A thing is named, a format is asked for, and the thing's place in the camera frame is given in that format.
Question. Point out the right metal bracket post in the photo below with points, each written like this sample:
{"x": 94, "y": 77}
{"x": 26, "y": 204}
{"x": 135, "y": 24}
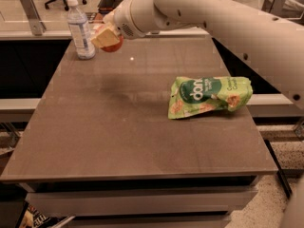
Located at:
{"x": 277, "y": 7}

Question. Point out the left metal bracket post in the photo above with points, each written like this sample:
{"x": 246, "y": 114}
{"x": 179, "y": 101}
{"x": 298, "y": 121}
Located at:
{"x": 36, "y": 25}

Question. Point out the red apple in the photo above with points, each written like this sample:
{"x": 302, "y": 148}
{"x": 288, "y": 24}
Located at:
{"x": 115, "y": 47}

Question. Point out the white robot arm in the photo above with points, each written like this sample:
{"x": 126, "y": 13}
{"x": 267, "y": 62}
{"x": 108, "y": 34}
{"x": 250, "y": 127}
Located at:
{"x": 271, "y": 46}

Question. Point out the black floor stand leg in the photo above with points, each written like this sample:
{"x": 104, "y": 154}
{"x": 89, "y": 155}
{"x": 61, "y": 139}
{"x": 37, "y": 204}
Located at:
{"x": 281, "y": 176}

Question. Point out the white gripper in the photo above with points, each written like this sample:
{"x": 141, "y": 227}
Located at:
{"x": 124, "y": 20}

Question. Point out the metal bracket post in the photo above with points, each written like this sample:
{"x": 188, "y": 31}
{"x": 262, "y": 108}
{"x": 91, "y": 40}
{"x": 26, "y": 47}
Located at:
{"x": 277, "y": 7}
{"x": 36, "y": 25}

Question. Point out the clear plastic water bottle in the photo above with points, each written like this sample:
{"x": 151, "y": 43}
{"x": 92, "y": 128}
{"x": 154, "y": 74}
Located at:
{"x": 80, "y": 31}

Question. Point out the magazine on floor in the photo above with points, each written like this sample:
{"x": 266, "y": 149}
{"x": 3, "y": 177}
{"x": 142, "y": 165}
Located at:
{"x": 32, "y": 218}

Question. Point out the green snack bag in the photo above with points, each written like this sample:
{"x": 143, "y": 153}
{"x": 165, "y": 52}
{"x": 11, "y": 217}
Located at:
{"x": 190, "y": 97}

